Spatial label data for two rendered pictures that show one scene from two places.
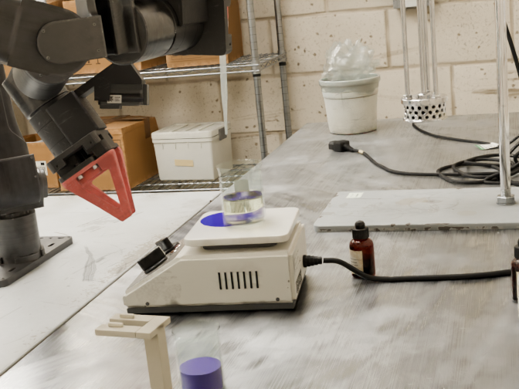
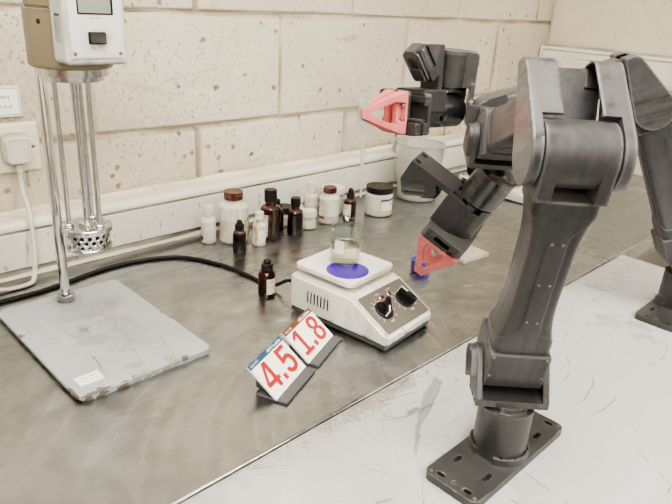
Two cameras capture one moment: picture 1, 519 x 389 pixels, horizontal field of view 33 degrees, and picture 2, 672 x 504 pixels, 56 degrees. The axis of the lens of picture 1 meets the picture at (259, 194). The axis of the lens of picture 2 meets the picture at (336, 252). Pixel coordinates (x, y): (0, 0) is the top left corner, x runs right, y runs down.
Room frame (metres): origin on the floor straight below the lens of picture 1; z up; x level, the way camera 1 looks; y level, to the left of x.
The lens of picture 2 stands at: (1.83, 0.44, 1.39)
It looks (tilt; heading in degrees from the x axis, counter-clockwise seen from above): 22 degrees down; 207
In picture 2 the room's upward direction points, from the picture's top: 4 degrees clockwise
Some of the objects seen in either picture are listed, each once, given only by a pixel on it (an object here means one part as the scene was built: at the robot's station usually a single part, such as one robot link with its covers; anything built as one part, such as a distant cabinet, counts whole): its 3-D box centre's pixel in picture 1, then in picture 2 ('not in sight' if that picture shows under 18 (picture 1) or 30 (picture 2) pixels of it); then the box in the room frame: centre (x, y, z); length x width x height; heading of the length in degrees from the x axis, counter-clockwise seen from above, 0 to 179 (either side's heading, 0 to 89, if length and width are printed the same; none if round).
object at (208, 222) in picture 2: not in sight; (208, 223); (0.87, -0.36, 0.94); 0.03 x 0.03 x 0.08
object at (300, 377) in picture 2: not in sight; (282, 369); (1.21, 0.05, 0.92); 0.09 x 0.06 x 0.04; 6
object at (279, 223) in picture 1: (243, 225); (345, 265); (0.98, 0.02, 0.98); 0.12 x 0.12 x 0.01; 79
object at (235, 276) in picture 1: (225, 262); (355, 293); (0.98, 0.05, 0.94); 0.22 x 0.13 x 0.08; 79
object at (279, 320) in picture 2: not in sight; (284, 322); (1.09, -0.02, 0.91); 0.06 x 0.06 x 0.02
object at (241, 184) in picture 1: (243, 192); (346, 241); (0.97, 0.02, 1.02); 0.06 x 0.05 x 0.08; 29
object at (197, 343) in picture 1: (199, 358); (421, 256); (0.74, 0.07, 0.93); 0.04 x 0.04 x 0.06
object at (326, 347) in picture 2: not in sight; (312, 336); (1.12, 0.04, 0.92); 0.09 x 0.06 x 0.04; 6
